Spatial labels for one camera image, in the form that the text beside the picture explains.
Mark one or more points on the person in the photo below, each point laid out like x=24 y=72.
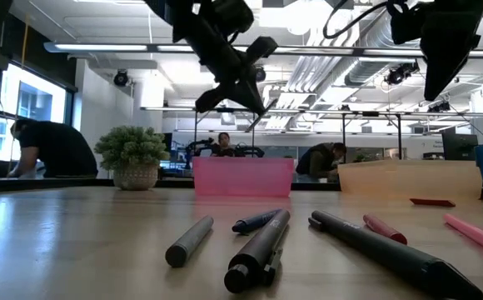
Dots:
x=318 y=160
x=224 y=146
x=58 y=150

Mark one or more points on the long ceiling light bar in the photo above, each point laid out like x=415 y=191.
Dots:
x=100 y=47

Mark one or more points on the black background rig frame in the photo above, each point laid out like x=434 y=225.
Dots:
x=343 y=137

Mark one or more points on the green pencil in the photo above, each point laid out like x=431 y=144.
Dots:
x=266 y=110

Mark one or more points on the red eraser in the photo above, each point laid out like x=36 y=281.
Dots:
x=433 y=202

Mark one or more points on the grey pen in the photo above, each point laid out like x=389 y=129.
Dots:
x=189 y=241

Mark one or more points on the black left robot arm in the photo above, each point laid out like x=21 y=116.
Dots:
x=225 y=12

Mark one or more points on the black aluminium table frame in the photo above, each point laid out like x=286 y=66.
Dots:
x=58 y=183

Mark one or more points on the orange plastic bin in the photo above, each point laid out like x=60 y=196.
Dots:
x=408 y=179

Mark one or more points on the artificial plant in white pot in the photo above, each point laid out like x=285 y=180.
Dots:
x=133 y=158

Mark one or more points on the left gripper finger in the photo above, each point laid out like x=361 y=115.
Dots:
x=255 y=98
x=239 y=93

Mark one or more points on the red pen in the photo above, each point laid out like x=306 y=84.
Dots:
x=385 y=229

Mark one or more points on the blue pen with white print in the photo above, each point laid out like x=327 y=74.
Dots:
x=254 y=221

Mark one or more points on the black pen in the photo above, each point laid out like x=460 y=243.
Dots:
x=391 y=254
x=258 y=250

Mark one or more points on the pink plastic bin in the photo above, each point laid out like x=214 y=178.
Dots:
x=241 y=177

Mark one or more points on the pink pencil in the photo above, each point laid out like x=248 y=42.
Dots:
x=479 y=235

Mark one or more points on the black ceiling lamp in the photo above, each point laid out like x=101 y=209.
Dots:
x=120 y=78

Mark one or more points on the black monitor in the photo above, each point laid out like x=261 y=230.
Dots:
x=458 y=146

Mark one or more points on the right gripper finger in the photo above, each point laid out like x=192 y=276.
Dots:
x=441 y=62

